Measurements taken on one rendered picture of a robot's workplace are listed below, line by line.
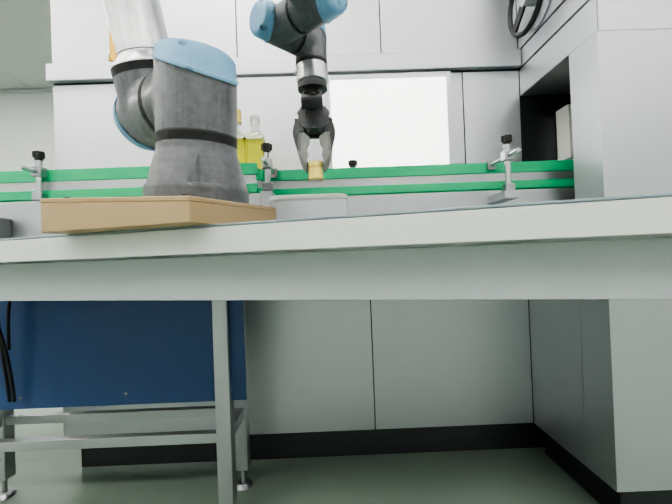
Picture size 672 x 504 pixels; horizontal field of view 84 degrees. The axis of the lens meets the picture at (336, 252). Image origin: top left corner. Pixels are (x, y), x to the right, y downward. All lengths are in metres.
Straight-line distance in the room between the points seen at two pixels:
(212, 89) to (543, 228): 0.45
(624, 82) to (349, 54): 0.80
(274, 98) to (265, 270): 0.96
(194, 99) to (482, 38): 1.19
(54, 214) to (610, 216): 0.62
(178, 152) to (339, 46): 1.00
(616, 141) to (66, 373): 1.53
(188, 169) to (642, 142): 1.06
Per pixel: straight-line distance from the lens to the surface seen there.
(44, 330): 1.27
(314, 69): 0.95
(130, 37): 0.75
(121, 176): 1.16
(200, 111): 0.57
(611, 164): 1.16
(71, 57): 1.71
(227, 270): 0.51
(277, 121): 1.34
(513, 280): 0.44
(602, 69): 1.22
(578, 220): 0.40
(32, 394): 1.33
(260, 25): 0.91
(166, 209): 0.46
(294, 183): 1.12
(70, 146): 1.61
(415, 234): 0.39
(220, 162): 0.56
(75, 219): 0.56
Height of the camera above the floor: 0.71
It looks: 1 degrees up
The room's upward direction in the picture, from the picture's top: 2 degrees counter-clockwise
